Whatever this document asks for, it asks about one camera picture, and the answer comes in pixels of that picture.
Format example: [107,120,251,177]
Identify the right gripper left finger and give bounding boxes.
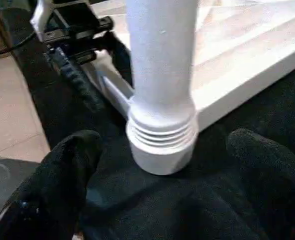
[0,130,103,240]

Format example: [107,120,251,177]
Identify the black work mat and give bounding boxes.
[0,7,295,240]

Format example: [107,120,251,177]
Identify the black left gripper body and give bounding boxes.
[40,0,116,58]

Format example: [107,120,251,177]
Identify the white plastic table leg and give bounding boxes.
[125,0,199,151]

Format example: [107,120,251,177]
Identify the white plastic table top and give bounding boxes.
[85,0,295,177]

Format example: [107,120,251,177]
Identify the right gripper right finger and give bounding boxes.
[225,128,295,240]

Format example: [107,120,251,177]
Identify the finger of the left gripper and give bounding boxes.
[100,32,134,86]
[50,47,106,112]

